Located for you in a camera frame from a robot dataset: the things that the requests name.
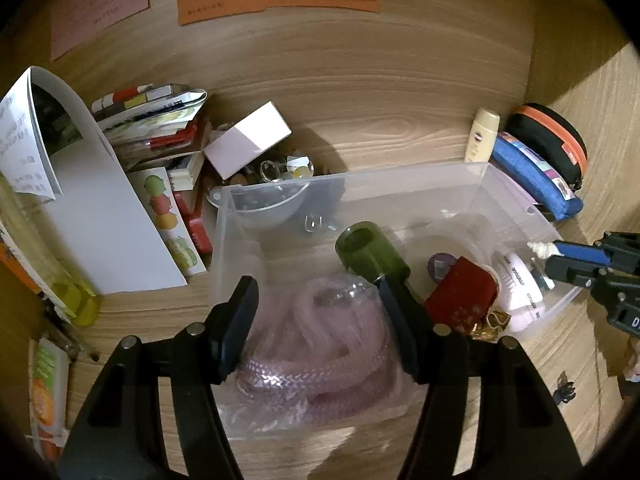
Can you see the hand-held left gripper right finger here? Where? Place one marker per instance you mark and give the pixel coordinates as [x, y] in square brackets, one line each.
[397, 315]

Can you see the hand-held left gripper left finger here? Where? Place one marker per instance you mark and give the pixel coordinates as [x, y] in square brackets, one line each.
[240, 330]

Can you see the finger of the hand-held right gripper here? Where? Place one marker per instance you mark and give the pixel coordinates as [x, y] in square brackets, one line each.
[570, 271]
[580, 251]

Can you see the white seashell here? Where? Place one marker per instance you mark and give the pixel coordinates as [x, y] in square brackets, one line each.
[539, 249]

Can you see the white pink tube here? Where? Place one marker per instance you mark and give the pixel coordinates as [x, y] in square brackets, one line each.
[515, 285]

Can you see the red pouch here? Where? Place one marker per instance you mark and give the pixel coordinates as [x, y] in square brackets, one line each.
[457, 295]

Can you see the clear plastic jar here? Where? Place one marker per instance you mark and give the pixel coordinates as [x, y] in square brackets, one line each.
[440, 265]

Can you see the green glass spray bottle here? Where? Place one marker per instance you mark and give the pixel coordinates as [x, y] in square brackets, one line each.
[370, 252]

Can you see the clear plastic storage bin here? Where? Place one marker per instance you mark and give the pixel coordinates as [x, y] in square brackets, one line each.
[425, 185]

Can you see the blue zip pouch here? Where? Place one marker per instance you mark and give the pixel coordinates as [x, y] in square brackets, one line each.
[540, 180]

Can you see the clear bowl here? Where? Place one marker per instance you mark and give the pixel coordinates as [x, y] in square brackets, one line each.
[260, 215]

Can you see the red box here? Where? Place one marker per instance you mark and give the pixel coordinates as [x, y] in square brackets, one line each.
[197, 220]

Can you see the black hair claw clip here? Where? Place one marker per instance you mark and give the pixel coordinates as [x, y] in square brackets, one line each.
[565, 390]

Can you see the black case with orange zip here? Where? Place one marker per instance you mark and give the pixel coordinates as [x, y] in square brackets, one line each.
[550, 135]

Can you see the fruit print box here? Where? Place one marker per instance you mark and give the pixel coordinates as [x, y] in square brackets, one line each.
[170, 220]

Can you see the cream tube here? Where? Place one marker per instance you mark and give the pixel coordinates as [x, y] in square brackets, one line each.
[482, 135]

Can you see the yellow green bottle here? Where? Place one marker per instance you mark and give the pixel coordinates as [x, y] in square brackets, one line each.
[80, 305]

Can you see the small glass jar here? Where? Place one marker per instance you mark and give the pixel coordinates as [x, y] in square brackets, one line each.
[290, 167]

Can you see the white curved paper sheet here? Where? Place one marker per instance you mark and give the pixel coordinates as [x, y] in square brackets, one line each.
[110, 220]

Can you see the small white box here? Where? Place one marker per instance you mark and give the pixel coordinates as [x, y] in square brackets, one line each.
[247, 140]

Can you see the orange fruit packet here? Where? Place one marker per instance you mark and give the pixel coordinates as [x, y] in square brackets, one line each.
[46, 395]

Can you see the stack of colourful packets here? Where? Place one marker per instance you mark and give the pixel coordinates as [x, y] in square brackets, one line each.
[150, 110]

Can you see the handwritten paper sheet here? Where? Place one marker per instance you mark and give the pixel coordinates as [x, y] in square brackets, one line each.
[25, 150]

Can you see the pink paper note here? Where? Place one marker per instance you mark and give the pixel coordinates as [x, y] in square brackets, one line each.
[100, 10]

